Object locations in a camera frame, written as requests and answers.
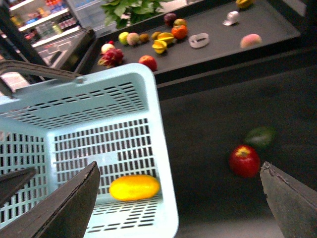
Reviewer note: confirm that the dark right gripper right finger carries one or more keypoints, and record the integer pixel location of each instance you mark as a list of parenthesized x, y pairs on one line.
[(292, 203)]

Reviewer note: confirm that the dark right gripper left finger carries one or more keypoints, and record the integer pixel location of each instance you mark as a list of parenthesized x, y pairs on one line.
[(63, 214)]

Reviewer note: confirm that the yellow mango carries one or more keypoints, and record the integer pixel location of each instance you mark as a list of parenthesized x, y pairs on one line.
[(134, 187)]

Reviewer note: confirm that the light blue plastic basket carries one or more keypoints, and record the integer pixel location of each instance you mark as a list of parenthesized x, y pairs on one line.
[(111, 117)]

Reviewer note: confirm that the red yellow mango fruit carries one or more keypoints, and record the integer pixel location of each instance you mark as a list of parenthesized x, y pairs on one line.
[(180, 22)]

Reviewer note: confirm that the red apple near front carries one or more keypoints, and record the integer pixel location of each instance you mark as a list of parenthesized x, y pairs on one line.
[(244, 161)]

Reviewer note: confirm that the green avocado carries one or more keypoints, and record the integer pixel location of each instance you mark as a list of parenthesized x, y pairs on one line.
[(260, 138)]

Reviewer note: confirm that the pale peach fruit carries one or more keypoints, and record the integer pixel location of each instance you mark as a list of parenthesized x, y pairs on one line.
[(250, 40)]

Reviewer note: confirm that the red apple on shelf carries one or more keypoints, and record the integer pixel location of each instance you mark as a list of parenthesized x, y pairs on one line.
[(148, 61)]

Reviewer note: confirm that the green apple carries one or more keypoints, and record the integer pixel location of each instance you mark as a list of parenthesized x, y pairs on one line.
[(123, 38)]

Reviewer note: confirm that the yellow star fruit front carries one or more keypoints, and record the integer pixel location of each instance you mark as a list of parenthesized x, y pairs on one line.
[(159, 46)]

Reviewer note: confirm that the yellow star fruit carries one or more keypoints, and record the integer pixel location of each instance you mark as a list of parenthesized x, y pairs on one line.
[(166, 37), (159, 46), (244, 4)]

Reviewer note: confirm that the brown kiwi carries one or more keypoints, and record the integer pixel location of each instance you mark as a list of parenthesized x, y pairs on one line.
[(143, 38)]

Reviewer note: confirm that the left drinks shelf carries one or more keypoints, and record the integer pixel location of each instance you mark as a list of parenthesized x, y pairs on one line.
[(43, 21)]

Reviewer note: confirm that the black upper shelf tray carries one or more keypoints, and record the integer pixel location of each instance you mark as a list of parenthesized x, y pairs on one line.
[(279, 26)]

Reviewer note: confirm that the small yellow-brown fruit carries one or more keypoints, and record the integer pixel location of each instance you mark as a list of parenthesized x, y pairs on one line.
[(155, 35)]

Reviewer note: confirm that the yellow star fruit back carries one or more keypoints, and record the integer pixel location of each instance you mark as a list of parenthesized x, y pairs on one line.
[(166, 37)]

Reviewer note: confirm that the green potted plant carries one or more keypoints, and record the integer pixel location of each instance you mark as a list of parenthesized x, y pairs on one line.
[(124, 13)]

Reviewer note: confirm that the orange persimmon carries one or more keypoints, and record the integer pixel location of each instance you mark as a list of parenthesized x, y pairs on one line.
[(179, 32)]

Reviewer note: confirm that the yellow star fruit right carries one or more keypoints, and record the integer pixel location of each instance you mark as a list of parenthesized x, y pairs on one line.
[(244, 4)]

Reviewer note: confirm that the dark purple passion fruit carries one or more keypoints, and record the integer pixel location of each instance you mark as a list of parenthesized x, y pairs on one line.
[(169, 18)]

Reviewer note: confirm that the brown basket handle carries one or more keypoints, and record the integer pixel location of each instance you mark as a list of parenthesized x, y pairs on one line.
[(37, 72)]

